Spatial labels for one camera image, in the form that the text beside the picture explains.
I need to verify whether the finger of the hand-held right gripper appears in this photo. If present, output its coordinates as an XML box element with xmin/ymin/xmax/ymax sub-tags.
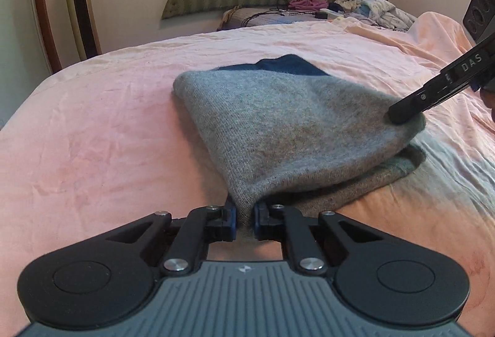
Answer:
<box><xmin>388</xmin><ymin>72</ymin><xmax>450</xmax><ymax>125</ymax></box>

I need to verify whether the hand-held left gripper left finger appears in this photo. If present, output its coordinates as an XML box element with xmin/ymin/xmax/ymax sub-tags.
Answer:
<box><xmin>105</xmin><ymin>203</ymin><xmax>238</xmax><ymax>276</ymax></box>

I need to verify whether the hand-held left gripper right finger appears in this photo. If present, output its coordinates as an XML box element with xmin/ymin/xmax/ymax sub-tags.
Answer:
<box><xmin>254</xmin><ymin>200</ymin><xmax>384</xmax><ymax>276</ymax></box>

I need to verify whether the grey and navy sweater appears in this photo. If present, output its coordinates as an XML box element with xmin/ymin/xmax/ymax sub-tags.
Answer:
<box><xmin>172</xmin><ymin>53</ymin><xmax>428</xmax><ymax>238</ymax></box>

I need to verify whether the pile of light clothes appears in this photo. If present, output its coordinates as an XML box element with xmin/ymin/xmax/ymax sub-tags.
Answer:
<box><xmin>334</xmin><ymin>0</ymin><xmax>419</xmax><ymax>31</ymax></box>

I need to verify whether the magenta cloth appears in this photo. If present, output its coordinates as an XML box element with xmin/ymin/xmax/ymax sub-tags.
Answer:
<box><xmin>289</xmin><ymin>0</ymin><xmax>329</xmax><ymax>12</ymax></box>

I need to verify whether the pink bed sheet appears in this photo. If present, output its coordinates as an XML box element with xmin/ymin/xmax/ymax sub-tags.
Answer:
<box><xmin>0</xmin><ymin>11</ymin><xmax>495</xmax><ymax>337</ymax></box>

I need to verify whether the striped pillow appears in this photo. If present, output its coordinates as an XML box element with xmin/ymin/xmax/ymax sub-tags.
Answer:
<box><xmin>217</xmin><ymin>6</ymin><xmax>299</xmax><ymax>31</ymax></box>

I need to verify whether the gold tower fan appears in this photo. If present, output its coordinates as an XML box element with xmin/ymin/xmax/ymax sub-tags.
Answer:
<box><xmin>61</xmin><ymin>0</ymin><xmax>103</xmax><ymax>62</ymax></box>

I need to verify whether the glossy white wardrobe door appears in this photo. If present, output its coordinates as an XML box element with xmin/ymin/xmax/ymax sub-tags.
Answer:
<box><xmin>0</xmin><ymin>0</ymin><xmax>54</xmax><ymax>129</ymax></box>

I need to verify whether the black cord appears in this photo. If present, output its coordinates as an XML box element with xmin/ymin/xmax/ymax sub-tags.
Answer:
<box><xmin>247</xmin><ymin>0</ymin><xmax>295</xmax><ymax>23</ymax></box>

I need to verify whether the red-brown wooden door frame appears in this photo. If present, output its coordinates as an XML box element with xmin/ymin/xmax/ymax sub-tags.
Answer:
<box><xmin>30</xmin><ymin>0</ymin><xmax>63</xmax><ymax>75</ymax></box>

